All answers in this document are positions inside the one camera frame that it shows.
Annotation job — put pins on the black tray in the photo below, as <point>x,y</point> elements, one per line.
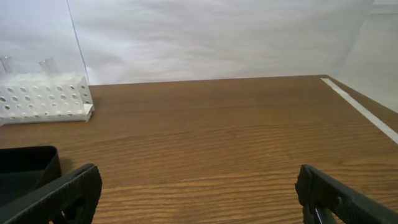
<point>25,168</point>

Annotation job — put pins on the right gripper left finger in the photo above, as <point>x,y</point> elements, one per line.
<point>62,194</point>

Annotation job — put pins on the clear test tube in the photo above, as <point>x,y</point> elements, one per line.
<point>48,65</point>
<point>6,64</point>

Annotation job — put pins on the white test tube rack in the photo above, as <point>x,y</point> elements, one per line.
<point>43,99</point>

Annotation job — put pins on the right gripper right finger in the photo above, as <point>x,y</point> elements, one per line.
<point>339,199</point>

